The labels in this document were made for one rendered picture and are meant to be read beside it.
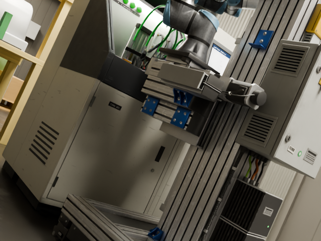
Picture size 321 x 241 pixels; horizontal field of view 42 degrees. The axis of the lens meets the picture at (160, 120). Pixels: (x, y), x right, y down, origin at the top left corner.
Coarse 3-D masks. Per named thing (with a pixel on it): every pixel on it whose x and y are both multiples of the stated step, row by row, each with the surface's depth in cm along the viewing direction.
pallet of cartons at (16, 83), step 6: (12, 78) 629; (18, 78) 672; (12, 84) 631; (18, 84) 638; (6, 90) 627; (12, 90) 634; (18, 90) 641; (6, 96) 630; (12, 96) 637; (0, 102) 711; (12, 102) 639; (0, 108) 629; (6, 108) 644
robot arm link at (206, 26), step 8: (192, 16) 192; (200, 16) 192; (208, 16) 191; (192, 24) 192; (200, 24) 191; (208, 24) 191; (216, 24) 193; (192, 32) 193; (200, 32) 191; (208, 32) 192; (216, 32) 197; (208, 40) 193
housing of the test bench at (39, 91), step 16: (80, 0) 284; (80, 16) 273; (64, 32) 284; (64, 48) 274; (48, 64) 286; (48, 80) 275; (32, 96) 286; (32, 112) 275; (16, 128) 287; (16, 144) 276; (16, 176) 271
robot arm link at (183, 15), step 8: (168, 0) 194; (176, 0) 191; (184, 0) 190; (192, 0) 193; (168, 8) 192; (176, 8) 191; (184, 8) 191; (192, 8) 193; (168, 16) 193; (176, 16) 192; (184, 16) 192; (168, 24) 196; (176, 24) 194; (184, 24) 193; (184, 32) 196
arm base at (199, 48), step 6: (192, 36) 192; (186, 42) 193; (192, 42) 191; (198, 42) 191; (204, 42) 192; (180, 48) 193; (186, 48) 190; (192, 48) 191; (198, 48) 190; (204, 48) 192; (198, 54) 190; (204, 54) 192; (204, 60) 192
